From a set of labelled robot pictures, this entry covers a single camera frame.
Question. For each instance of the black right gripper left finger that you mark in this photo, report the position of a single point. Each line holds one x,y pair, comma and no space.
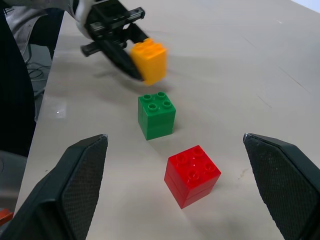
75,190

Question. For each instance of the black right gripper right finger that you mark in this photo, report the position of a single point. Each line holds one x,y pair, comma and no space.
280,185

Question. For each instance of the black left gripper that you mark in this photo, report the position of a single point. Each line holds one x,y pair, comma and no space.
107,22

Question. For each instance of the yellow building block cube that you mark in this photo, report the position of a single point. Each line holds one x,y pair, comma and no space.
150,62

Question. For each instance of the small orange object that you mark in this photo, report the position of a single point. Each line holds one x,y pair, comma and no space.
5,217

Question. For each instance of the green building block cube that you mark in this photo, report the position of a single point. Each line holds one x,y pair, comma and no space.
156,117

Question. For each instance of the red building block cube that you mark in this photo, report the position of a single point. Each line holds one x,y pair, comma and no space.
191,175

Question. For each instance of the silver robot body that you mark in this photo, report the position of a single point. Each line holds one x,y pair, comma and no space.
27,22

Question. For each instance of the black rounded robot casing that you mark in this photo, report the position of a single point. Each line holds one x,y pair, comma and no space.
13,95

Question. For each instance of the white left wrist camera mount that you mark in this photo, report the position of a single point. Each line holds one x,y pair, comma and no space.
80,13

